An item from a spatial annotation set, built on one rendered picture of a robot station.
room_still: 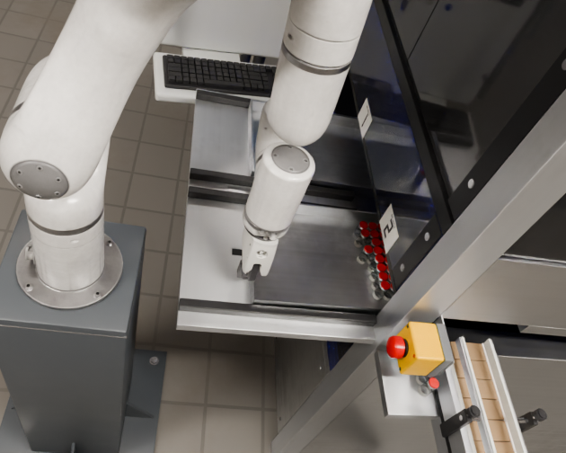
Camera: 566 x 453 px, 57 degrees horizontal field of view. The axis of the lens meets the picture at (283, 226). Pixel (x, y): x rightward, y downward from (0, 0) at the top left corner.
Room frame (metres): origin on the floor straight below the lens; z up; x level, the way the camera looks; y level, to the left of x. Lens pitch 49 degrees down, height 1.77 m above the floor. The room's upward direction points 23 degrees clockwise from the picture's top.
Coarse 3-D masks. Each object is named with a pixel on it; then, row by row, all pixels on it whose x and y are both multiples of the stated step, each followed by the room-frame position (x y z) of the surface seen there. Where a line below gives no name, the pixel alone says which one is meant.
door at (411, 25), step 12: (396, 0) 1.22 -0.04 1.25; (408, 0) 1.16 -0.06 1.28; (420, 0) 1.11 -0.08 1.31; (432, 0) 1.06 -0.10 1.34; (396, 12) 1.19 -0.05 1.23; (408, 12) 1.14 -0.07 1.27; (420, 12) 1.09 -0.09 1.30; (432, 12) 1.05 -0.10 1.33; (396, 24) 1.17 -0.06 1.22; (408, 24) 1.11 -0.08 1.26; (420, 24) 1.06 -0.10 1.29; (408, 36) 1.09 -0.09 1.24; (408, 48) 1.06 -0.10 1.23
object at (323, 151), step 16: (256, 112) 1.10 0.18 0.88; (256, 128) 1.05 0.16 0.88; (336, 128) 1.18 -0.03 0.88; (352, 128) 1.21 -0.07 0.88; (320, 144) 1.09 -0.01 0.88; (336, 144) 1.11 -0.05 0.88; (352, 144) 1.14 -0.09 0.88; (320, 160) 1.03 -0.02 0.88; (336, 160) 1.05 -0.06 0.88; (352, 160) 1.08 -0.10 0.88; (320, 176) 0.97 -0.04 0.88; (336, 176) 1.00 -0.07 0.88; (352, 176) 1.02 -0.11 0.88; (368, 176) 1.04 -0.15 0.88; (368, 192) 0.97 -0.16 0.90
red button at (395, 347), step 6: (396, 336) 0.53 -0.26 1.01; (390, 342) 0.52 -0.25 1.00; (396, 342) 0.51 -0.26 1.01; (402, 342) 0.52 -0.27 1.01; (390, 348) 0.51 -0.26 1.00; (396, 348) 0.51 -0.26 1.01; (402, 348) 0.51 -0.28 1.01; (390, 354) 0.50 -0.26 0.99; (396, 354) 0.50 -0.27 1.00; (402, 354) 0.50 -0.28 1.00
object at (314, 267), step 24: (312, 216) 0.84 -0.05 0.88; (336, 216) 0.86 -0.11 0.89; (360, 216) 0.88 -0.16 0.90; (288, 240) 0.74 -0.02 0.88; (312, 240) 0.77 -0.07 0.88; (336, 240) 0.80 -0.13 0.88; (288, 264) 0.68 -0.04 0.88; (312, 264) 0.70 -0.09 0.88; (336, 264) 0.73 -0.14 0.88; (360, 264) 0.76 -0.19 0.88; (264, 288) 0.60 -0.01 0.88; (288, 288) 0.62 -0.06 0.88; (312, 288) 0.65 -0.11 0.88; (336, 288) 0.67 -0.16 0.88; (360, 288) 0.70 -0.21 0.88; (360, 312) 0.63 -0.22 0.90
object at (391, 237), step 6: (390, 204) 0.80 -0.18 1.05; (390, 210) 0.79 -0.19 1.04; (384, 216) 0.79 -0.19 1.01; (390, 216) 0.78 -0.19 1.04; (384, 222) 0.78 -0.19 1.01; (390, 222) 0.76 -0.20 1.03; (384, 228) 0.77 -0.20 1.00; (396, 228) 0.74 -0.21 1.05; (384, 234) 0.76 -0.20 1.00; (390, 234) 0.74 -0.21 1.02; (396, 234) 0.73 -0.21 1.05; (384, 240) 0.75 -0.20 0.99; (390, 240) 0.73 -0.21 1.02; (390, 246) 0.72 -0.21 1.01
